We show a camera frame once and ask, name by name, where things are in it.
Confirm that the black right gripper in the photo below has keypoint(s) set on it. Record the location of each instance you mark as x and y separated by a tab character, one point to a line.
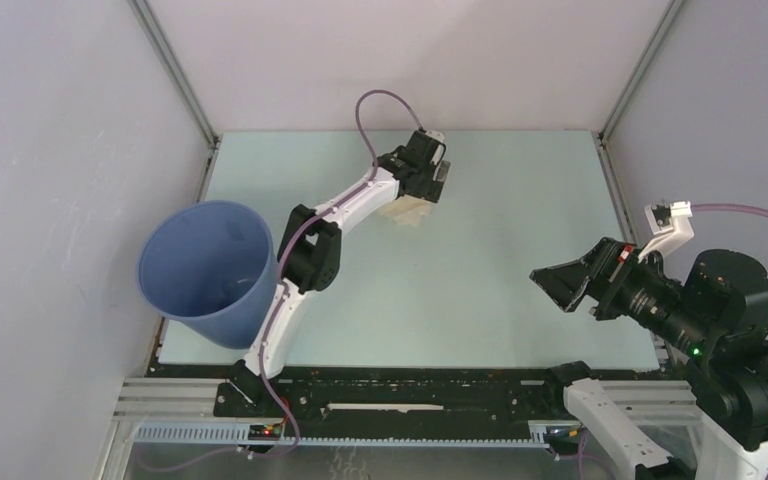
599	272

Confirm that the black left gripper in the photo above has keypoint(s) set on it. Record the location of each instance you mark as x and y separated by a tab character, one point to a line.
431	189

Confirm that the translucent yellowish trash bag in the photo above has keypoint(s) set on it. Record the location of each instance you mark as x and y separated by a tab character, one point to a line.
408	212

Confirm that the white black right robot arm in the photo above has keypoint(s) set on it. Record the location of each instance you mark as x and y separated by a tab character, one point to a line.
717	318

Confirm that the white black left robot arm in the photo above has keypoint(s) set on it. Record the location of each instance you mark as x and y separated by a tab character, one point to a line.
310	252

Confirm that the blue plastic trash bin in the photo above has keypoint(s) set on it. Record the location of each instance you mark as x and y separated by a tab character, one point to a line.
212	268

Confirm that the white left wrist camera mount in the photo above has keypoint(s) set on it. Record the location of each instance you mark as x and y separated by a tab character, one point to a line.
439	163

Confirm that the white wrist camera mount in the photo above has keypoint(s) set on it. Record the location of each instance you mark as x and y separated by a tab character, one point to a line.
670	226
439	163

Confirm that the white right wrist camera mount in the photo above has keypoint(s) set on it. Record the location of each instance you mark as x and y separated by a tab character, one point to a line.
670	226

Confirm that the right corner aluminium post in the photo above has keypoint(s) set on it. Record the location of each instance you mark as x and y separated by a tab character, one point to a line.
646	60

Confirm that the corner aluminium post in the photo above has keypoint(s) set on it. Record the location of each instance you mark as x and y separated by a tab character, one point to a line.
646	60
150	23

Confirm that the left corner aluminium post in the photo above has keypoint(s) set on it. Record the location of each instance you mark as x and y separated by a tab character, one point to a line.
150	23

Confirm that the light blue slotted cable duct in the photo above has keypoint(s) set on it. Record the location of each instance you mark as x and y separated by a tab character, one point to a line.
236	434

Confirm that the aluminium frame rail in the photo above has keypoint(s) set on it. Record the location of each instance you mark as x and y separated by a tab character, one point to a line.
166	399

